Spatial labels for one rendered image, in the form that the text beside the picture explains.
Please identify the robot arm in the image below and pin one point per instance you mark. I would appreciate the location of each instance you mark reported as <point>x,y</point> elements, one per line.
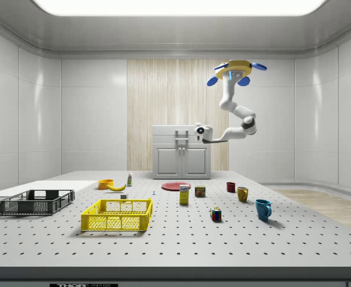
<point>229,95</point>

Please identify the white cabinet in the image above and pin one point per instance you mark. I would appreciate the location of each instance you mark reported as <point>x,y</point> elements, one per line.
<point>169,161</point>

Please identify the red plate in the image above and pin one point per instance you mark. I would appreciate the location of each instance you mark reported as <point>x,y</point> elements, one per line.
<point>172,186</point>

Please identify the flat-sided can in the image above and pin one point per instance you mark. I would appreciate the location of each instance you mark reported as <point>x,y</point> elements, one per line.
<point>199,192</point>

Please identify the small white bottle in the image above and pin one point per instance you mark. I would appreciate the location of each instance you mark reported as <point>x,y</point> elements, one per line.
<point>129,180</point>

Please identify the red mug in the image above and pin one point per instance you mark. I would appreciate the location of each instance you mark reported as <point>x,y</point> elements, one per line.
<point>230,187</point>

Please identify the banana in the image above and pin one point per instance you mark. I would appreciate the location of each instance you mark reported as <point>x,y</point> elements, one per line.
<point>117,188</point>

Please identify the grey cube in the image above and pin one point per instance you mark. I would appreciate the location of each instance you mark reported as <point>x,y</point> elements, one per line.
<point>123,196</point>

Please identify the puzzle cube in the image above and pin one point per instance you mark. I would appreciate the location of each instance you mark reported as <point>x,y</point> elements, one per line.
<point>216,214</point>

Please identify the yellow bowl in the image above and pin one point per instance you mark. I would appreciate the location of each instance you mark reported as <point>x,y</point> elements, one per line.
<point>103,185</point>

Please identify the yellow mug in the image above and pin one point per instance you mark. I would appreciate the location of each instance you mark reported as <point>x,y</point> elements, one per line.
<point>241,195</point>

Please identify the yellow basket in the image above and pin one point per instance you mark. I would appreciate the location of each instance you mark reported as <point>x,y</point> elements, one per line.
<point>115,222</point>

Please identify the drone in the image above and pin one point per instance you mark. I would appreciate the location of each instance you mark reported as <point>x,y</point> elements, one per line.
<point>238,64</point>

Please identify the blue mug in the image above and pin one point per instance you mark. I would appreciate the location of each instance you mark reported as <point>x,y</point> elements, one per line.
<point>262,210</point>

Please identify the white board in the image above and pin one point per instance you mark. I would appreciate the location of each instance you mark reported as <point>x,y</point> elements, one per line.
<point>52,186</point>

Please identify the dark grey basket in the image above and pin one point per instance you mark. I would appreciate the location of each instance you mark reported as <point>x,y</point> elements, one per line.
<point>28,207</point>

